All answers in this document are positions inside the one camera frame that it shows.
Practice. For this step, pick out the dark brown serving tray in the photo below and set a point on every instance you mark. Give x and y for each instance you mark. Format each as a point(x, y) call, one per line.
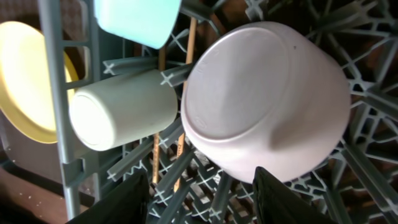
point(31, 158)

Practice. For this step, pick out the cream white cup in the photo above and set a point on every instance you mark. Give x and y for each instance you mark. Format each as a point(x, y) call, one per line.
point(122, 109)

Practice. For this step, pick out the light blue bowl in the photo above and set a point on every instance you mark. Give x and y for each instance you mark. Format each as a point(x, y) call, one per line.
point(147, 22)

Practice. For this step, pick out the yellow plate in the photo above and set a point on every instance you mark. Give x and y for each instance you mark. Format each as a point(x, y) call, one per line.
point(26, 96)

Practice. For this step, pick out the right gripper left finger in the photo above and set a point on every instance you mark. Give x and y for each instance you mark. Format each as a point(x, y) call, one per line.
point(126, 204)

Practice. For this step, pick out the pink bowl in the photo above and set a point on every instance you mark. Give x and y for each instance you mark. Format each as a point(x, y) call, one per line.
point(265, 96)

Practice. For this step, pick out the grey plastic dishwasher rack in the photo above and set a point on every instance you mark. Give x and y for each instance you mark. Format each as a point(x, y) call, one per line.
point(364, 162)

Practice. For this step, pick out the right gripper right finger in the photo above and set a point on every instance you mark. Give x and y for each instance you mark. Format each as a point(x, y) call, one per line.
point(275, 203)

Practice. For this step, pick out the wooden chopstick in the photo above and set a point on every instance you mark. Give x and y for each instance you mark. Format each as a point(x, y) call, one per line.
point(188, 60)
point(156, 151)

